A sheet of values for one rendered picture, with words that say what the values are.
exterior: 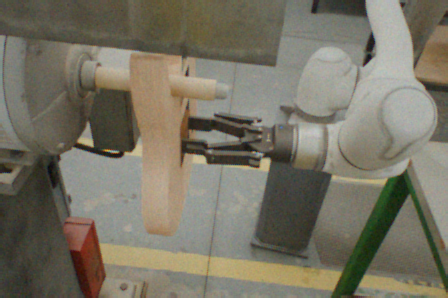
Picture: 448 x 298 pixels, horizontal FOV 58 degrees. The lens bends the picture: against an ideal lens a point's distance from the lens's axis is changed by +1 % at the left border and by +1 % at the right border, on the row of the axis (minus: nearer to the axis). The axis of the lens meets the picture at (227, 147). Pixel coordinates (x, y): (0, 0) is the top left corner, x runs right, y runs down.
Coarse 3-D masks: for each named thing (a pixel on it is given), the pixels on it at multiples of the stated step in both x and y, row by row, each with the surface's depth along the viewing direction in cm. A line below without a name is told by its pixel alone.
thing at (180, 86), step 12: (96, 72) 60; (108, 72) 60; (120, 72) 60; (96, 84) 60; (108, 84) 60; (120, 84) 60; (180, 84) 60; (192, 84) 60; (204, 84) 60; (180, 96) 61; (192, 96) 60; (204, 96) 60
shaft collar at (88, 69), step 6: (84, 66) 59; (90, 66) 59; (96, 66) 60; (84, 72) 59; (90, 72) 59; (84, 78) 59; (90, 78) 59; (84, 84) 60; (90, 84) 60; (90, 90) 61; (96, 90) 61
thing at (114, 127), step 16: (112, 48) 95; (112, 64) 90; (128, 64) 90; (96, 96) 87; (112, 96) 87; (128, 96) 87; (96, 112) 90; (112, 112) 90; (128, 112) 90; (96, 128) 93; (112, 128) 93; (128, 128) 92; (80, 144) 98; (96, 144) 96; (112, 144) 96; (128, 144) 95
